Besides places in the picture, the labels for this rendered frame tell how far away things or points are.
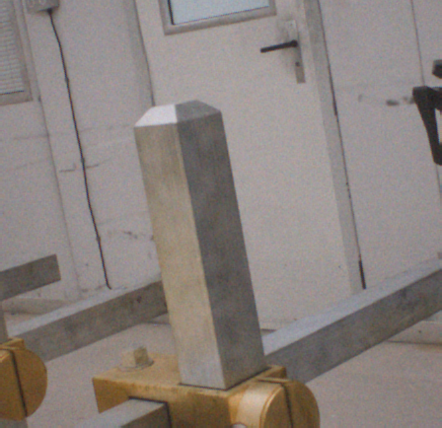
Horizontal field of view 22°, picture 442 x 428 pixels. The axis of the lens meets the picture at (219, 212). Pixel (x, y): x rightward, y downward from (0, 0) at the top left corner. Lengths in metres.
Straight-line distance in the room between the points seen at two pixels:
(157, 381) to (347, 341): 0.16
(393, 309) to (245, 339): 0.20
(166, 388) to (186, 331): 0.04
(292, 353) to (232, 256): 0.12
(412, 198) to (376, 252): 0.26
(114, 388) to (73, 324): 0.25
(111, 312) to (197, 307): 0.33
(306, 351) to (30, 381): 0.20
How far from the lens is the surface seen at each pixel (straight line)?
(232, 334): 0.62
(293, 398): 0.62
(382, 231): 3.92
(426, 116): 1.16
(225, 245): 0.62
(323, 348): 0.75
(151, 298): 0.97
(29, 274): 1.20
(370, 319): 0.79
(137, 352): 0.69
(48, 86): 5.04
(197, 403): 0.63
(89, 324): 0.93
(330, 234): 4.08
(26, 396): 0.81
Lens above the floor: 1.16
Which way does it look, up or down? 9 degrees down
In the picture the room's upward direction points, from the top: 10 degrees counter-clockwise
